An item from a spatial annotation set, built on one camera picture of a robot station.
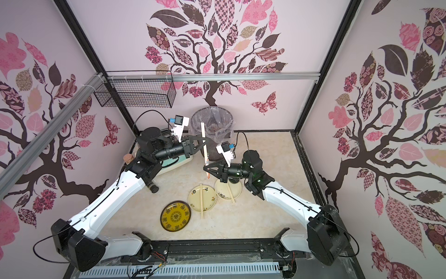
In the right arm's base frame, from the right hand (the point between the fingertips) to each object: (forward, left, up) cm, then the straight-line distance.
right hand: (206, 168), depth 66 cm
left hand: (+6, -2, +8) cm, 10 cm away
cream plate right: (+5, -5, -30) cm, 31 cm away
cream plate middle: (0, +2, -28) cm, 28 cm away
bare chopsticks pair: (-3, +5, -29) cm, 29 cm away
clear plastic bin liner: (+41, -3, -13) cm, 43 cm away
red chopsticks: (+1, -1, +2) cm, 3 cm away
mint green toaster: (0, +13, +4) cm, 14 cm away
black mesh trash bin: (+24, +1, -21) cm, 32 cm away
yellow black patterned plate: (-8, +18, -30) cm, 36 cm away
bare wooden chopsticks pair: (-2, -11, -29) cm, 31 cm away
